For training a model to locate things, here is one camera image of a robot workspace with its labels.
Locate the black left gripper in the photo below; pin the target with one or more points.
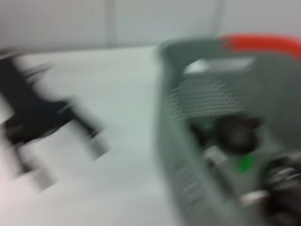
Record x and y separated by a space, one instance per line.
30 113

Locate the white toy brick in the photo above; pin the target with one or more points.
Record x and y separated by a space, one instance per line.
215 155

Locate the green toy brick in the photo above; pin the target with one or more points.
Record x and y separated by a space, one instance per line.
245 163

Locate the glass teacup black base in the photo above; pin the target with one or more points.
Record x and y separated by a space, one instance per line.
284 183

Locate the grey-green perforated storage bin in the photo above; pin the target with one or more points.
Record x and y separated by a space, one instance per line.
188 141

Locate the black round teapot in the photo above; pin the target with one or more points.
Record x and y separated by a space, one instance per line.
237 135

